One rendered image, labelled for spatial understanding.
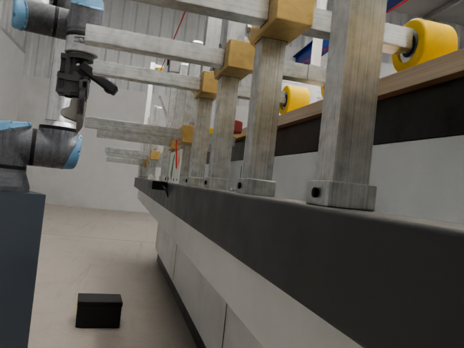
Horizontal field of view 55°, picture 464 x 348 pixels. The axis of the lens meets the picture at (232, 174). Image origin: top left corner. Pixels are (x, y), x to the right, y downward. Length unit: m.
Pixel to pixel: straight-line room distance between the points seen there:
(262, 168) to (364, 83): 0.26
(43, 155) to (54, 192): 7.39
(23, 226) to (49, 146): 0.32
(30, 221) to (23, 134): 0.34
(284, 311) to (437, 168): 0.27
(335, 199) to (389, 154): 0.35
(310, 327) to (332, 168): 0.16
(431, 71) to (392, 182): 0.17
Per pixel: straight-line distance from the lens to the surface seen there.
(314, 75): 0.91
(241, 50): 0.83
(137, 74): 1.08
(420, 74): 0.66
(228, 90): 0.88
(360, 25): 0.42
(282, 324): 0.52
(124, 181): 9.12
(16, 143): 1.90
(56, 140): 1.90
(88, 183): 9.18
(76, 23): 1.35
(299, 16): 0.60
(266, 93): 0.64
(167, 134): 1.32
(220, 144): 0.87
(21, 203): 1.87
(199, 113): 1.12
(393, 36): 0.70
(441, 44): 0.71
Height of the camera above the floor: 0.71
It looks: 2 degrees up
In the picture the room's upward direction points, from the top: 6 degrees clockwise
